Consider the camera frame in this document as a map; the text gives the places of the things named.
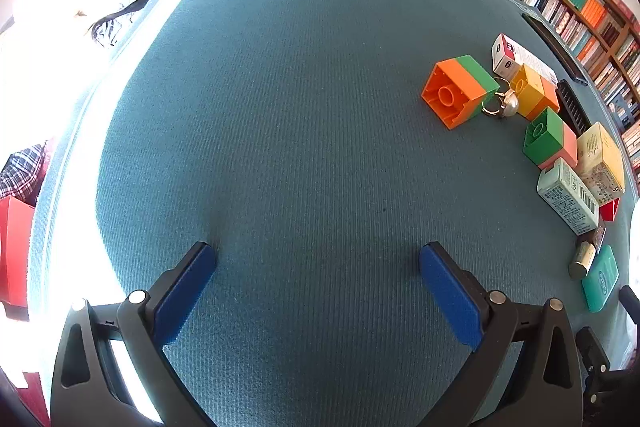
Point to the wooden bookshelf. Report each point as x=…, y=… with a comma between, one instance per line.
x=620, y=2

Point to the yellow and orange building block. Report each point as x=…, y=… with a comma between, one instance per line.
x=535, y=92

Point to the plaid cloth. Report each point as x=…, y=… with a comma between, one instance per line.
x=20, y=172

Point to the black smartphone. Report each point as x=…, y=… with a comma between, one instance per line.
x=552, y=47

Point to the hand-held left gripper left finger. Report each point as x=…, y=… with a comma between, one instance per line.
x=185, y=292

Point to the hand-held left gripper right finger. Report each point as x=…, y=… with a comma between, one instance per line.
x=450, y=297

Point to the green and pink building block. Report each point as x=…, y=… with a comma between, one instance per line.
x=547, y=139

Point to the rows of books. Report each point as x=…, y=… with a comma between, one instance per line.
x=585, y=7

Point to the teal green plastic case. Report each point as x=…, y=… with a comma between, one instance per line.
x=601, y=279

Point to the brown and gold lipstick tube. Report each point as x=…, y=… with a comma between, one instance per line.
x=587, y=253

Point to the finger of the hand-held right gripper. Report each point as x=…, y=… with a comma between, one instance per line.
x=630, y=296
x=594, y=357

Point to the pale green small box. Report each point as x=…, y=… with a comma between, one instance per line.
x=567, y=194

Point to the red building block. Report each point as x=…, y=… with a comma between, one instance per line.
x=610, y=209

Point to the white and red small box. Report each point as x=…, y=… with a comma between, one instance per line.
x=515, y=59

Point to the teal cloth desktop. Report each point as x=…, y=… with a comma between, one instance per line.
x=300, y=132

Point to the black comb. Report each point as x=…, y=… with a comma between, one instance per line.
x=573, y=107

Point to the yellow medicine box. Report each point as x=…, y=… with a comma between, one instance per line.
x=602, y=162

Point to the orange and green building block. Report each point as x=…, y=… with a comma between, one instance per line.
x=455, y=89

